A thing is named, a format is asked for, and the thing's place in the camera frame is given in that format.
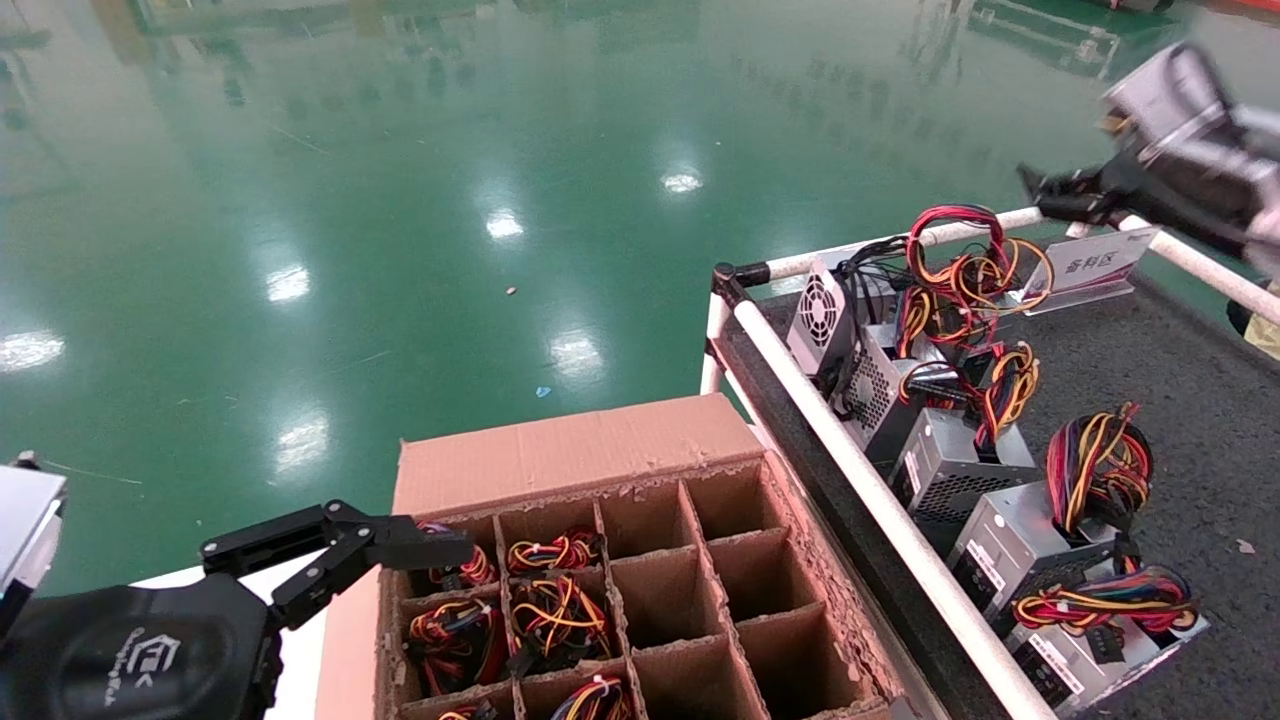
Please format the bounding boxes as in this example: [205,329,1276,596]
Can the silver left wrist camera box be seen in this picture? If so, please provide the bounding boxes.
[0,452,67,626]

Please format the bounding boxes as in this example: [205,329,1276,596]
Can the green metal equipment frame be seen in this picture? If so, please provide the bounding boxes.
[965,0,1176,83]

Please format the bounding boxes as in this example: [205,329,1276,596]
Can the cardboard box with dividers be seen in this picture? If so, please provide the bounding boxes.
[315,393,941,720]

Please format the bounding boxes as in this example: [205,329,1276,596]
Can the silver power supply flat bundle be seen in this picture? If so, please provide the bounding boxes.
[1008,565,1212,716]

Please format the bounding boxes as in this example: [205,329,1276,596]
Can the beige cloth object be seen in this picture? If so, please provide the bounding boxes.
[1245,282,1280,361]

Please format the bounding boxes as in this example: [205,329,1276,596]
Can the grey power supply orange wires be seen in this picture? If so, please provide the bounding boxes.
[888,342,1041,526]

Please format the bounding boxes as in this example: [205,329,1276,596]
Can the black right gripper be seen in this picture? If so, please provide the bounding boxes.
[1016,138,1273,253]

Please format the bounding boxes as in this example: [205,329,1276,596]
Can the moved coloured wire bundle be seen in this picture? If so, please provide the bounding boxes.
[903,205,1056,351]

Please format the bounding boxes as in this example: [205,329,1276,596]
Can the silver power supply thick bundle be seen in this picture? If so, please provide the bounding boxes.
[945,402,1157,627]

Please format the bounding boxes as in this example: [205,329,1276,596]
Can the silver power supply with fan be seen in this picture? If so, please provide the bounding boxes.
[785,237,916,379]

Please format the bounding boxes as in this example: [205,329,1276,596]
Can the clear acrylic sign stand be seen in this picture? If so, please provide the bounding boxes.
[1010,227,1162,317]

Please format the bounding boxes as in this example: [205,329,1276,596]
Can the dark grey table mat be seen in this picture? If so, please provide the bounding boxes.
[720,235,1280,720]

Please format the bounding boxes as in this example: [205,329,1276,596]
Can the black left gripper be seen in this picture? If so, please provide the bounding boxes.
[0,500,475,720]

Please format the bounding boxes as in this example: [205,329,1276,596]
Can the power supply with mesh side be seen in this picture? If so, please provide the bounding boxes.
[838,325,961,463]

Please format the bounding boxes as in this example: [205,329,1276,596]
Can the white pipe table frame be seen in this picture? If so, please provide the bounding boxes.
[700,205,1280,720]

